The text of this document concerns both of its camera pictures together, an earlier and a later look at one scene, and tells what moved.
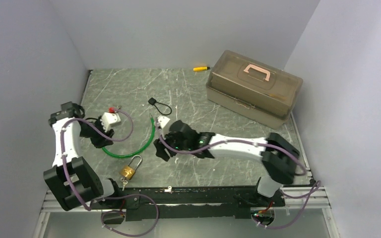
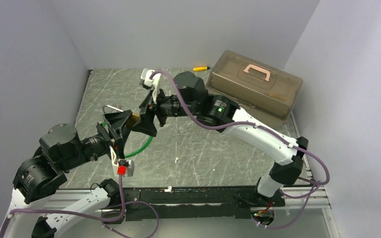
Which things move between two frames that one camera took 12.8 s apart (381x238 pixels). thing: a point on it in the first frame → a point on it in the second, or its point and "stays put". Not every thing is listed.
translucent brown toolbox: (264, 94) stays put
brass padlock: (128, 172) → (133, 119)
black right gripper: (160, 151) → (145, 124)
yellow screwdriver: (199, 69) stays put
